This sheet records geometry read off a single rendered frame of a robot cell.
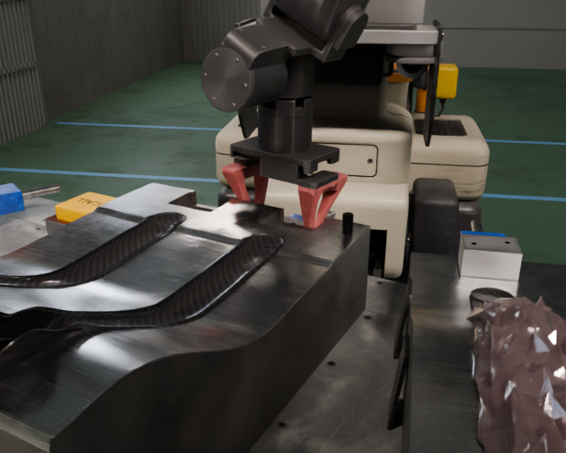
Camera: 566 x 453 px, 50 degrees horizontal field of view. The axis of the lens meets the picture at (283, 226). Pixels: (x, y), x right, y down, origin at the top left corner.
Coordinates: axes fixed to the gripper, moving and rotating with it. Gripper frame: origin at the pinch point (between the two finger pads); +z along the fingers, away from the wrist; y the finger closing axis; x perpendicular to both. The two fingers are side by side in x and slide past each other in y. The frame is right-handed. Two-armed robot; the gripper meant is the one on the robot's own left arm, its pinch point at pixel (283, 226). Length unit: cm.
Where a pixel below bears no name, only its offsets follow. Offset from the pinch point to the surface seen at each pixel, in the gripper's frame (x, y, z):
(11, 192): -10.6, -36.0, 1.1
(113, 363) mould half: -35.8, 15.4, -8.2
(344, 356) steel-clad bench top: -11.5, 15.0, 4.7
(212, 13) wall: 554, -506, 20
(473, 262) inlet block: -1.4, 21.8, -2.5
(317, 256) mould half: -12.1, 12.1, -4.3
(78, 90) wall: 277, -412, 69
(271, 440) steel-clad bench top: -23.5, 16.0, 4.9
